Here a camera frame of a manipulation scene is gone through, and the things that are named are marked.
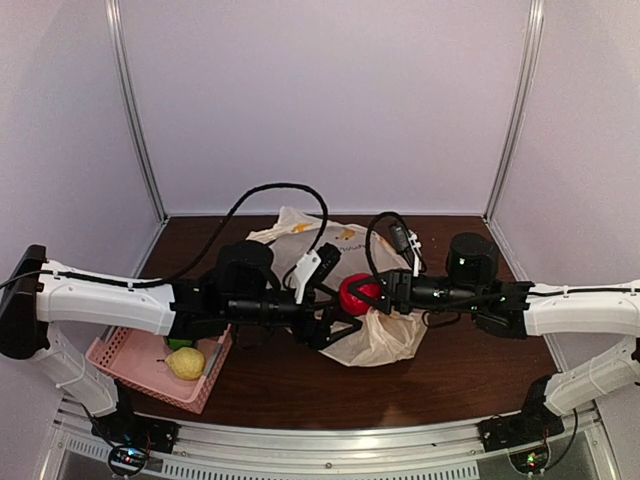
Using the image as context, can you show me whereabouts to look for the aluminium frame post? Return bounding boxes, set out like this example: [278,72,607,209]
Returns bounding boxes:
[483,0,545,224]
[105,0,168,223]

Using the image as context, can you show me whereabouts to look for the right black camera cable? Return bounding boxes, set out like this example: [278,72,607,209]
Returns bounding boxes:
[364,211,431,291]

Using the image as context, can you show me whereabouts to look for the right aluminium frame post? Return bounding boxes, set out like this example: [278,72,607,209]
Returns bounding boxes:
[483,0,545,224]

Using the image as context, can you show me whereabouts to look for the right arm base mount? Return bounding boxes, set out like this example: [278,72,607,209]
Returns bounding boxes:
[477,376,565,476]

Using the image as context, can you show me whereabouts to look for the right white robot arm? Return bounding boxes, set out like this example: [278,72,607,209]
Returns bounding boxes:
[347,233,639,442]

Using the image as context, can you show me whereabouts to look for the left black camera cable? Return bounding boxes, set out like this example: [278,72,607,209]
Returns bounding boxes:
[0,182,330,291]

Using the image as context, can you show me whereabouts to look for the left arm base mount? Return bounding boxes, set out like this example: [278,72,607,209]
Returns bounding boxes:
[85,380,179,479]

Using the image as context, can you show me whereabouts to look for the front aluminium rail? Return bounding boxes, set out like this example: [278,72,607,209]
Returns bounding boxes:
[35,397,621,479]

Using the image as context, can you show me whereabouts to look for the pink perforated plastic basket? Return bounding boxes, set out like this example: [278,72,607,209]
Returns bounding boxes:
[86,327,232,414]

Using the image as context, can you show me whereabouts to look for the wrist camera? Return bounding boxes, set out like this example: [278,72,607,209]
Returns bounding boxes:
[290,243,341,304]
[388,223,423,277]

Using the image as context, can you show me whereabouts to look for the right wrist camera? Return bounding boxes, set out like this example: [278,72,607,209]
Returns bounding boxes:
[388,223,423,277]

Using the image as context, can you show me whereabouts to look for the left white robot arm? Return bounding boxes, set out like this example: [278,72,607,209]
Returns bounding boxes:
[1,240,362,444]

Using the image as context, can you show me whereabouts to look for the yellow fruit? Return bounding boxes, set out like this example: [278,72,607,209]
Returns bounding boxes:
[164,347,207,381]

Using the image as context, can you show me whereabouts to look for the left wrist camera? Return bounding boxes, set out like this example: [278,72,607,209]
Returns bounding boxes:
[290,243,341,304]

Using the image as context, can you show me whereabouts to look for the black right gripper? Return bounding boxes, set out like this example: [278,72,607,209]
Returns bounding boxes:
[347,268,482,317]

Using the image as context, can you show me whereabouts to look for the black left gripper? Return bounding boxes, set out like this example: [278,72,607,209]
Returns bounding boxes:
[225,284,363,350]

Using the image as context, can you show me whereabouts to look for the green fruit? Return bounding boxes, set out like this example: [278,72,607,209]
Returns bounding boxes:
[164,337,196,351]

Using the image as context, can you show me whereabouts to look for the left aluminium frame post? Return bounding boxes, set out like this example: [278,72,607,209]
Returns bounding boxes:
[105,0,168,223]

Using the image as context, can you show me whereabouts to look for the red fruit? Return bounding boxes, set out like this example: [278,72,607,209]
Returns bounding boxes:
[339,273,382,316]

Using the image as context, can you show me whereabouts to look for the black camera cable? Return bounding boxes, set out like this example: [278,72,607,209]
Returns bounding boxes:
[0,182,330,291]
[364,211,431,291]

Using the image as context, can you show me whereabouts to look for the beige plastic bag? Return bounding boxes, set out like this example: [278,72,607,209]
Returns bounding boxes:
[247,207,427,367]

